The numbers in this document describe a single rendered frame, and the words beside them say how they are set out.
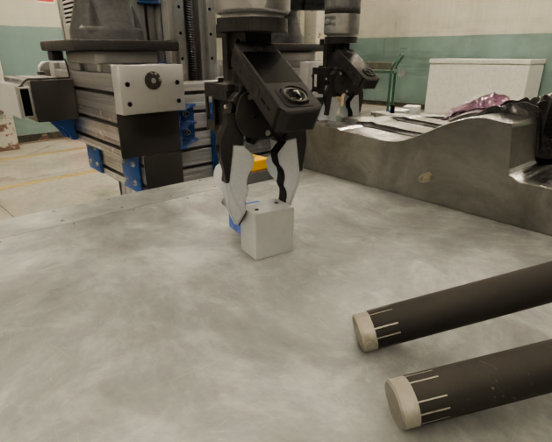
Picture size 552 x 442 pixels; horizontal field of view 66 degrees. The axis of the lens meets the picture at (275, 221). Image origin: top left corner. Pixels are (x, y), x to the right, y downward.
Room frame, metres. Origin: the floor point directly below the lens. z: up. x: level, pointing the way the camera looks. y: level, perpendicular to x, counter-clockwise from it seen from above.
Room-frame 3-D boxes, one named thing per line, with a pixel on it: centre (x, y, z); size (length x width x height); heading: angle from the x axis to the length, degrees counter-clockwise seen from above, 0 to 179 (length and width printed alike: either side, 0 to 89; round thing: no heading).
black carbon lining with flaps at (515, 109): (0.74, -0.31, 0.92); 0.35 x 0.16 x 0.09; 41
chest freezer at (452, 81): (7.18, -3.34, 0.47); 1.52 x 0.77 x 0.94; 45
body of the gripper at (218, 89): (0.48, 0.03, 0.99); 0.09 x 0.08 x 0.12; 31
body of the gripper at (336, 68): (0.99, -0.14, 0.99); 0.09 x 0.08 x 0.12; 32
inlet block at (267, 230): (0.49, 0.03, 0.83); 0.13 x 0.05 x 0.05; 31
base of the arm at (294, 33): (1.33, -0.01, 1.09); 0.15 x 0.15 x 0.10
